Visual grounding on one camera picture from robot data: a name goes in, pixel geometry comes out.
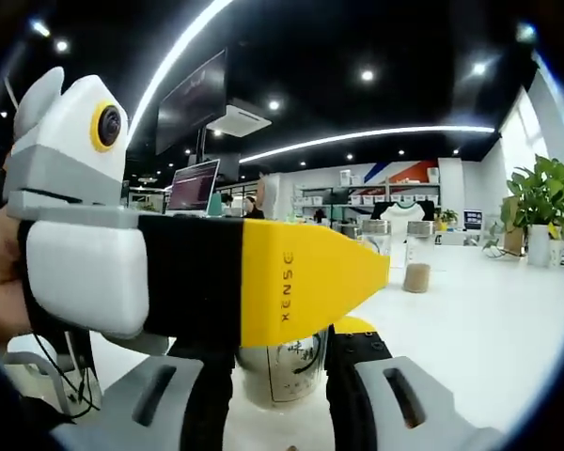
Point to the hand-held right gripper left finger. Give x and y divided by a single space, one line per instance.
202 399

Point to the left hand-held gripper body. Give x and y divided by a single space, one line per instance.
66 122

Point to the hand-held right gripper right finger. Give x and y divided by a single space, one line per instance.
348 390

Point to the short seasoning bottle beige powder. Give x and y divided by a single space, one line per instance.
286 371

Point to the tall seasoning bottle brown powder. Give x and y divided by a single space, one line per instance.
417 279

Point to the tall seasoning bottle pale powder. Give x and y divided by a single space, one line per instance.
375 235

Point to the person's left hand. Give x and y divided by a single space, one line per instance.
2 282

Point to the teal panel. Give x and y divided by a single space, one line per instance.
215 202

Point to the open silver laptop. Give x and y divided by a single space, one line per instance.
192 188

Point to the hanging black ceiling screen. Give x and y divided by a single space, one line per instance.
192 103

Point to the ceiling air conditioner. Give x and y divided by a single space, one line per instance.
239 121

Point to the person's black clothing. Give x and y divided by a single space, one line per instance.
33 413

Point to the black white mannequin bust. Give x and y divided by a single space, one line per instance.
402 211

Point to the metal shelving unit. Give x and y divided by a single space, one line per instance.
357 189

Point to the white ceiling light strip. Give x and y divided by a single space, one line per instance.
218 10
357 136

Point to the row of white storage bins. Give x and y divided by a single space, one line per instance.
395 199

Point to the small plant yellow pot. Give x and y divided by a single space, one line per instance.
447 221

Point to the small monitor blue screen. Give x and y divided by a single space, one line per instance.
473 220

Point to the brown cardboard box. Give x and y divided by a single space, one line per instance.
512 235

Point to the small white pot yellow tag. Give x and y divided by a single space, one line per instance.
555 256

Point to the green plant in white pot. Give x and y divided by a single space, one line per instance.
540 197

